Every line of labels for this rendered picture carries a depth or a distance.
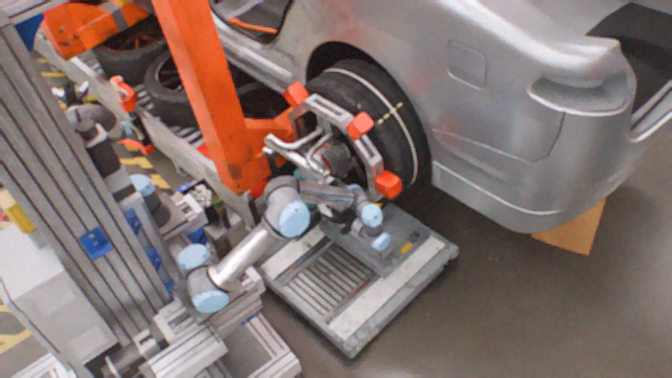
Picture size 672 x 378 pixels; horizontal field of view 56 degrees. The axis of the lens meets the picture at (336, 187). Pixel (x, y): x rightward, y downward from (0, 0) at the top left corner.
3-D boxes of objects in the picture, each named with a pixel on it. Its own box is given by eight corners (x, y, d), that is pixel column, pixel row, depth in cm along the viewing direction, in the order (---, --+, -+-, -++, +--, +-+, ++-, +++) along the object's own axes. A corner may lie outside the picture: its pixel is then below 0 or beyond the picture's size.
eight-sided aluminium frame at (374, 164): (388, 216, 289) (380, 129, 250) (378, 225, 287) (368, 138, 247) (310, 164, 319) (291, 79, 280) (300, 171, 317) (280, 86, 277)
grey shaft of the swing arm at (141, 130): (156, 152, 422) (129, 93, 385) (149, 156, 419) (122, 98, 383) (149, 146, 427) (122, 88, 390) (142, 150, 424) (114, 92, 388)
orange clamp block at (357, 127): (367, 132, 260) (375, 123, 252) (354, 142, 257) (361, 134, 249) (357, 119, 261) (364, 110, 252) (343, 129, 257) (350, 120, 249)
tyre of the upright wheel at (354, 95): (317, 101, 328) (401, 195, 322) (284, 125, 319) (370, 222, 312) (351, 29, 269) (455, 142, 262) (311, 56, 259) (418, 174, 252)
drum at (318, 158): (353, 166, 286) (350, 144, 276) (320, 193, 277) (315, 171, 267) (332, 153, 294) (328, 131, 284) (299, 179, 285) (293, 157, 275)
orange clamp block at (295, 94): (311, 96, 279) (299, 80, 278) (298, 105, 275) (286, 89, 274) (305, 101, 285) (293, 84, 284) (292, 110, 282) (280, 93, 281)
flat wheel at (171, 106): (136, 119, 413) (123, 91, 396) (188, 60, 452) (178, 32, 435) (221, 137, 390) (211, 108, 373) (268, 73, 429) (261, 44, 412)
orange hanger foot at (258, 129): (335, 126, 345) (326, 76, 320) (263, 180, 324) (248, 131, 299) (314, 114, 355) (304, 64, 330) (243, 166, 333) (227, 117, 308)
